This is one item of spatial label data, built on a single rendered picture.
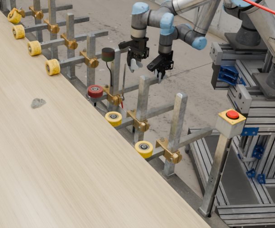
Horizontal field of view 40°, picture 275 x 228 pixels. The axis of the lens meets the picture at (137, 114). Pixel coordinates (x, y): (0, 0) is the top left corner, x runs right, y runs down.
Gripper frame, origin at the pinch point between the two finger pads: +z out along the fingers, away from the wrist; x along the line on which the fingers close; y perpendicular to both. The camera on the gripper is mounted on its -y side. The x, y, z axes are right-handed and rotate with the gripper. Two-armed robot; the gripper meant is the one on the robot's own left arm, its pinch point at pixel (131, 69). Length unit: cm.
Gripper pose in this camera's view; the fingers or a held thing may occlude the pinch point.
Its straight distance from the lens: 197.6
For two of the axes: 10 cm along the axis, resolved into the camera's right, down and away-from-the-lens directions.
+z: -0.8, 8.0, 5.9
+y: 8.3, 3.9, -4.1
